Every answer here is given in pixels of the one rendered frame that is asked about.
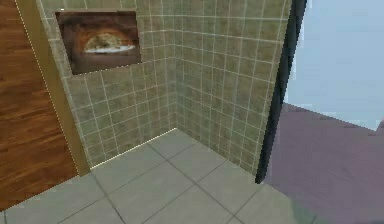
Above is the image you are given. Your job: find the brown wooden room door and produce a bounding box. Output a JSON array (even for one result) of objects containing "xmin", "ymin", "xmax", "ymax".
[{"xmin": 0, "ymin": 0, "xmax": 80, "ymax": 212}]

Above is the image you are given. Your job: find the brown framed wall picture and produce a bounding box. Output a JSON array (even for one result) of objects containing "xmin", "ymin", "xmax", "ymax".
[{"xmin": 54, "ymin": 10, "xmax": 142, "ymax": 76}]

